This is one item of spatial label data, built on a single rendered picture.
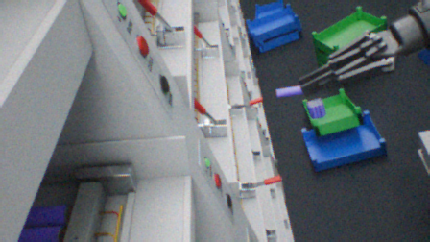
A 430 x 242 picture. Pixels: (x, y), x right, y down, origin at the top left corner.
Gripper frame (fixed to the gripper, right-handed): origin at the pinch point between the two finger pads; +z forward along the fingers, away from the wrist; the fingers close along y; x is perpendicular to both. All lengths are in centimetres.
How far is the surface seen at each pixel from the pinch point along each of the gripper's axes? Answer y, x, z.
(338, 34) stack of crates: -115, 70, -11
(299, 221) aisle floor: -19, 75, 35
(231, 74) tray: -29.4, 6.6, 23.3
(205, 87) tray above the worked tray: 1.1, -12.4, 19.9
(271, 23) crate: -165, 70, 23
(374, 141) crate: -50, 84, -3
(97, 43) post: 40, -44, 8
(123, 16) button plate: 36, -43, 7
